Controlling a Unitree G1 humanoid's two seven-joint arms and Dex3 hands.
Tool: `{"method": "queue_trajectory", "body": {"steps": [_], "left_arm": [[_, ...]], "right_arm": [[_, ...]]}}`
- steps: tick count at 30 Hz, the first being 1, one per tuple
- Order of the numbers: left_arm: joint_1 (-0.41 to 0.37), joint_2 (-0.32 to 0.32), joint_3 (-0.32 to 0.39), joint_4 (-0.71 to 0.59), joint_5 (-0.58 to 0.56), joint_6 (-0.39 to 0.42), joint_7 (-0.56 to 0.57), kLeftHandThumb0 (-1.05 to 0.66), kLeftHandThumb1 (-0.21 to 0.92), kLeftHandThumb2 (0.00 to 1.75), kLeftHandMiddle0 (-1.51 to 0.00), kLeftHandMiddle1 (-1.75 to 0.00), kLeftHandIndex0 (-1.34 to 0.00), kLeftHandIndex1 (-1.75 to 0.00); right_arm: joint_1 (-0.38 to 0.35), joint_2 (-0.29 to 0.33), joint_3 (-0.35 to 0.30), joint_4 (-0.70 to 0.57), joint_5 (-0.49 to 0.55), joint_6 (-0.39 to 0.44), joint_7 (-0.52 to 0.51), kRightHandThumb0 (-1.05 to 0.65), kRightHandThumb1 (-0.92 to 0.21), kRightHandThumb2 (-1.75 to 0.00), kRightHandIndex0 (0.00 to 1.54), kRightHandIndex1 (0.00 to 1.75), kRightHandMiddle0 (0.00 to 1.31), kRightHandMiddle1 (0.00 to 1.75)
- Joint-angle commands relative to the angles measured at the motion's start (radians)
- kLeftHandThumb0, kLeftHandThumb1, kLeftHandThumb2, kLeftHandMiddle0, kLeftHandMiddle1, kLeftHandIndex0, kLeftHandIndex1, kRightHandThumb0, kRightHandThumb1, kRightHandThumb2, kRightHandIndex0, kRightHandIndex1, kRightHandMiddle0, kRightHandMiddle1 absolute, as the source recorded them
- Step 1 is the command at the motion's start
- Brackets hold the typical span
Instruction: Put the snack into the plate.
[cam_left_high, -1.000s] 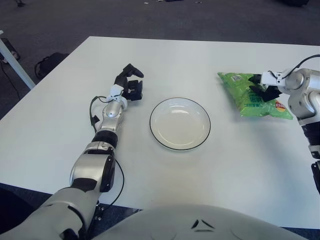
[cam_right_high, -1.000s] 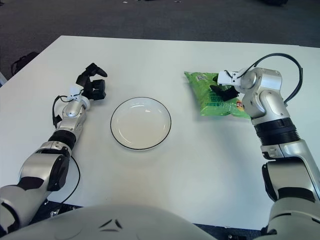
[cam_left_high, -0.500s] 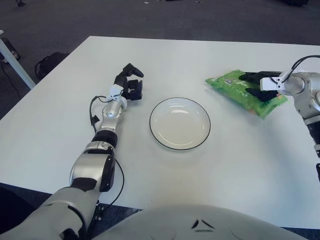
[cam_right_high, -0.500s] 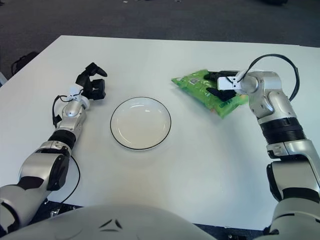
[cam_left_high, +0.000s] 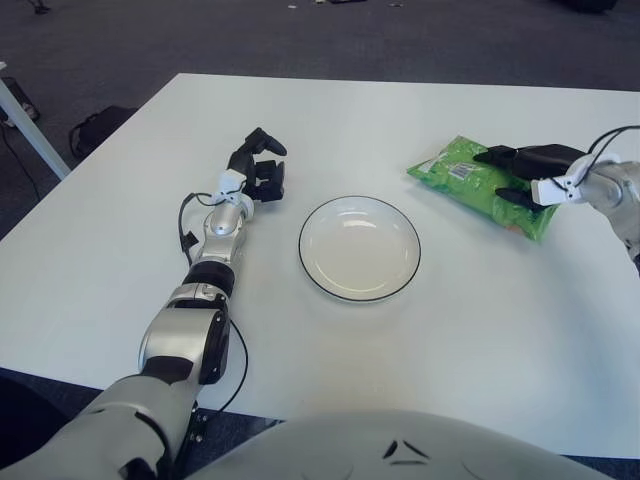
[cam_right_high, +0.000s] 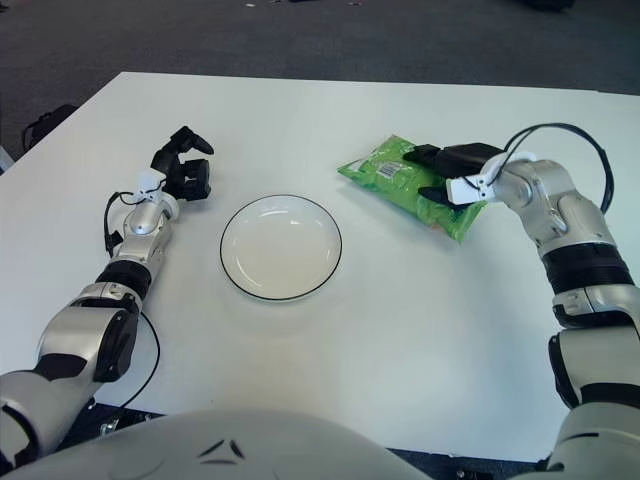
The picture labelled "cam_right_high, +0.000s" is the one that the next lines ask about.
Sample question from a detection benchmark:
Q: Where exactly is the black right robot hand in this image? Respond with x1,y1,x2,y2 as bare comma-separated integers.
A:
403,142,503,206

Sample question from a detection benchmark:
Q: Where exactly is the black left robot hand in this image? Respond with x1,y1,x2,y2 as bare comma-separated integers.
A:
150,125,216,201

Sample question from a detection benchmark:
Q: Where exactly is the green snack bag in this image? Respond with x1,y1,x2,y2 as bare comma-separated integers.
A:
336,134,489,245

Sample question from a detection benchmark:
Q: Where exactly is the white plate with black rim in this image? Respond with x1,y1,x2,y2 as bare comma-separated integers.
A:
219,193,344,303

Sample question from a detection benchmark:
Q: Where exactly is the black bag on floor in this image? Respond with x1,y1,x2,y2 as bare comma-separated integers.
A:
22,103,79,149

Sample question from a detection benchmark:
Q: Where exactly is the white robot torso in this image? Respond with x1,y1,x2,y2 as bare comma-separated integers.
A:
0,407,436,480

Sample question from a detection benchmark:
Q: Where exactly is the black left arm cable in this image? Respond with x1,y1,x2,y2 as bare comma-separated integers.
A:
103,191,161,419

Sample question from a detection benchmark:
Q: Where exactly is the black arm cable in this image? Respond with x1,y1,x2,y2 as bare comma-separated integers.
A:
103,191,161,419
484,122,615,214

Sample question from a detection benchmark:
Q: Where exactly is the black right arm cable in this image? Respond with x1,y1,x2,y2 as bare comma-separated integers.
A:
484,122,615,214

